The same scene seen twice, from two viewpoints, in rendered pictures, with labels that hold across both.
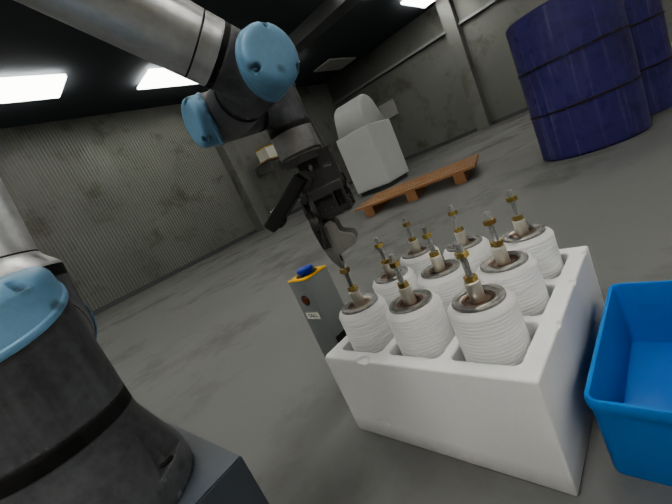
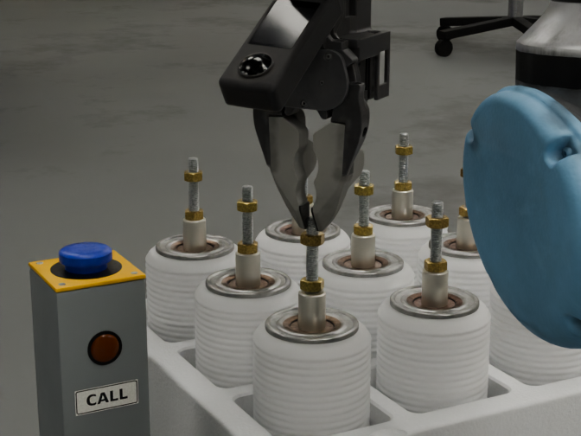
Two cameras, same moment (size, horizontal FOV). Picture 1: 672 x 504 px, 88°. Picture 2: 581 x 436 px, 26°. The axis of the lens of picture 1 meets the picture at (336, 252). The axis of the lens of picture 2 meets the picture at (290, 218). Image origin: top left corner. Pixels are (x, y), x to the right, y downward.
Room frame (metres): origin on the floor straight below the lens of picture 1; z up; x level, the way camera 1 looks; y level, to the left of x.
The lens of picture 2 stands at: (0.42, 0.92, 0.62)
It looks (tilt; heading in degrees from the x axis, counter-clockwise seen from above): 16 degrees down; 284
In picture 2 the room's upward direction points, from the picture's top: straight up
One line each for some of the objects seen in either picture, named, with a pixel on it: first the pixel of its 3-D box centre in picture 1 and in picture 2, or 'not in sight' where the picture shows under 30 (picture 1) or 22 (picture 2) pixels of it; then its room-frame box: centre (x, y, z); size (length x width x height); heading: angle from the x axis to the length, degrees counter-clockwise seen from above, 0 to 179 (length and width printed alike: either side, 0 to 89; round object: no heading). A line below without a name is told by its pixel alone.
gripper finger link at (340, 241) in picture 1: (340, 243); (344, 169); (0.62, -0.01, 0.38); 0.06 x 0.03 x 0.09; 77
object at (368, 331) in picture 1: (377, 343); (311, 429); (0.64, 0.00, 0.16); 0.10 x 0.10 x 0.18
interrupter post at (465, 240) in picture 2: (501, 255); (468, 233); (0.54, -0.25, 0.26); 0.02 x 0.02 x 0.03
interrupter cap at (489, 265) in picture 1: (503, 262); (468, 246); (0.54, -0.25, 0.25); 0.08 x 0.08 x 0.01
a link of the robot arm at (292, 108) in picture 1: (275, 101); not in sight; (0.63, -0.01, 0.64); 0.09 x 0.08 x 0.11; 123
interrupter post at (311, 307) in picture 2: (357, 298); (311, 310); (0.64, 0.00, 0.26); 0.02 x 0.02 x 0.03
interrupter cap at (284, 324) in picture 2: (359, 304); (311, 325); (0.64, 0.00, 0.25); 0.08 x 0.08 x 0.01
